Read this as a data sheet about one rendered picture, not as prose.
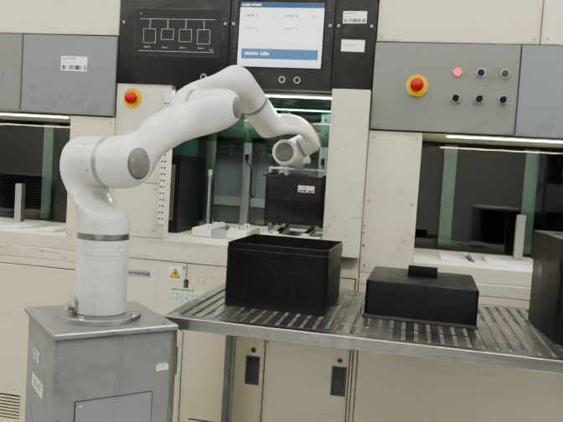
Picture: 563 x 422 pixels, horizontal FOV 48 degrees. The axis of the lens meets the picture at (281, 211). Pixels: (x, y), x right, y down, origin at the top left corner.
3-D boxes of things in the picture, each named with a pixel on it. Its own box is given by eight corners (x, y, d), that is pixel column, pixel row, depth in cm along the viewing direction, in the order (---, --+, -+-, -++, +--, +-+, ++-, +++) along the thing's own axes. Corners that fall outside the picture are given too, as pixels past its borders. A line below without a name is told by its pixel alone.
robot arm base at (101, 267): (69, 328, 137) (73, 243, 136) (48, 309, 153) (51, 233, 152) (152, 321, 148) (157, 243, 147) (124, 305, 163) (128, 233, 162)
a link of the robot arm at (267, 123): (281, 75, 195) (319, 135, 218) (237, 100, 198) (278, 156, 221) (289, 93, 190) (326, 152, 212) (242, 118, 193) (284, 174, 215)
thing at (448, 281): (361, 317, 167) (364, 268, 166) (371, 297, 195) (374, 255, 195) (478, 330, 160) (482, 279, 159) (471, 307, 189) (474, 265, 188)
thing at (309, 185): (259, 232, 235) (262, 146, 231) (270, 225, 255) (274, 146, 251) (324, 238, 230) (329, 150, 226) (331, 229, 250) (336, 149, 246)
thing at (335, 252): (250, 288, 197) (254, 234, 196) (339, 298, 191) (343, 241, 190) (222, 305, 170) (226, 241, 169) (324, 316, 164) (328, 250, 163)
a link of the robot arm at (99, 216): (100, 242, 141) (105, 134, 140) (47, 233, 151) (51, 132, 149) (140, 239, 151) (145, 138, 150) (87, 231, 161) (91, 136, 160)
